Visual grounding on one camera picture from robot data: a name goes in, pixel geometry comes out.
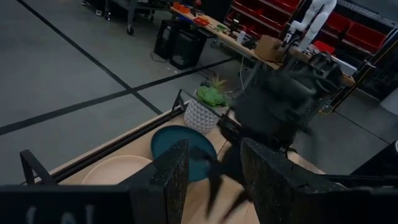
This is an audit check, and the teal plate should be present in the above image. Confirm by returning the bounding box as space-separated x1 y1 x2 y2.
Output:
150 125 218 183

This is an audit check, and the white faceted planter pot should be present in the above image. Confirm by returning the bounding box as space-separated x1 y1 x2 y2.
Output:
183 98 229 134

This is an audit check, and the black aluminium table frame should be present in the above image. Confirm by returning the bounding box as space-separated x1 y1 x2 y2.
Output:
51 105 185 184

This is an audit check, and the long wooden workbench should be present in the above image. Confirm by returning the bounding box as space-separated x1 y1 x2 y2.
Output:
170 6 356 86

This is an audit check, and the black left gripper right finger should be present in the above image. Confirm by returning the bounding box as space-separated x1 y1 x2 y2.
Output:
241 138 398 224

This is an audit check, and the green succulent plant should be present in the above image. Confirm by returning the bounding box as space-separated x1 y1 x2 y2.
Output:
196 76 230 108

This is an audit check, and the red storage bin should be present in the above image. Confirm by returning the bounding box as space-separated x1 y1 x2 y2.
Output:
325 11 353 34
345 21 387 54

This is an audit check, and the black equipment box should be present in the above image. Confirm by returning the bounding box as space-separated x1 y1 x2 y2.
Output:
154 18 185 60
170 29 208 71

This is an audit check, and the brown cardboard box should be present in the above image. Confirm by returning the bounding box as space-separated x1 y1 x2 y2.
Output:
254 34 285 63

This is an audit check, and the beige plate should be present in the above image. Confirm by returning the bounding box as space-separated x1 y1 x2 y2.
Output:
81 154 153 186

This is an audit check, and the orange container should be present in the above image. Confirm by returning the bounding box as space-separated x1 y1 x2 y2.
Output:
173 1 191 15

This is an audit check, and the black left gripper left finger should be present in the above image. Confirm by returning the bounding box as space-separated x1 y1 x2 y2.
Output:
0 139 190 224

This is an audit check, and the black storage rack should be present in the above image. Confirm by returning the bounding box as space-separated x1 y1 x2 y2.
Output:
223 0 398 100

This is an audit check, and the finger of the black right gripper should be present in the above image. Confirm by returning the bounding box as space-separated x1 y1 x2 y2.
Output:
220 186 249 222
205 164 225 218

